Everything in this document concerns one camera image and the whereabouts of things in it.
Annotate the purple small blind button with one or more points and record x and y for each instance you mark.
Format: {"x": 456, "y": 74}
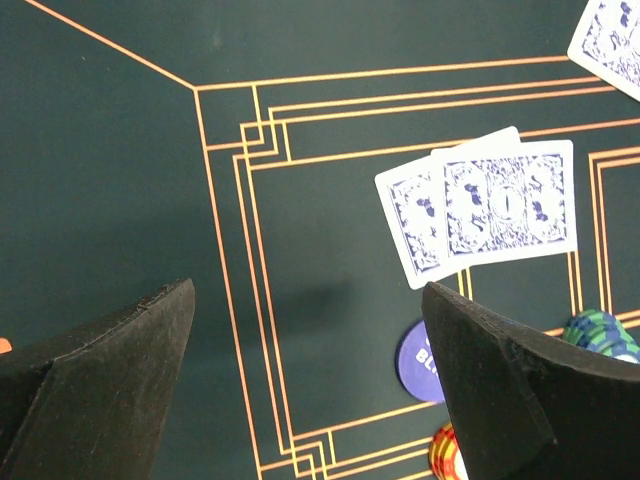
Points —
{"x": 415, "y": 365}

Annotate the blue backed playing card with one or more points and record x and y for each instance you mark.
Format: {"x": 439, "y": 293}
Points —
{"x": 606, "y": 43}

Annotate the green chips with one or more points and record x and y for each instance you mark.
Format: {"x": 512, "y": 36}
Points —
{"x": 600, "y": 332}

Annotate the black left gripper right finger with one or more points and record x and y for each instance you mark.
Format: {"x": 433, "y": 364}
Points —
{"x": 526, "y": 405}

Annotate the orange chips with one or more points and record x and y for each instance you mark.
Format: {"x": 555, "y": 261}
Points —
{"x": 445, "y": 456}

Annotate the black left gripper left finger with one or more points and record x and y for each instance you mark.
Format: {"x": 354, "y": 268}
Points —
{"x": 91, "y": 403}

